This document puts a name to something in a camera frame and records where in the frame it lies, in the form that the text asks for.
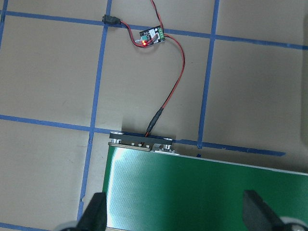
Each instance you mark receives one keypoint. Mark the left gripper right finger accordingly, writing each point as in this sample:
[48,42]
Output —
[260,211]

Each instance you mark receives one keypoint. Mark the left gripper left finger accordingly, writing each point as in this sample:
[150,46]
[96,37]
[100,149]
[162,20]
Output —
[95,216]

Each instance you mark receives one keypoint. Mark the green conveyor belt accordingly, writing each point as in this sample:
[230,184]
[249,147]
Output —
[150,187]

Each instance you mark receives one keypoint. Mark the small motor controller board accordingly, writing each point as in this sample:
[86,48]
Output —
[150,37]

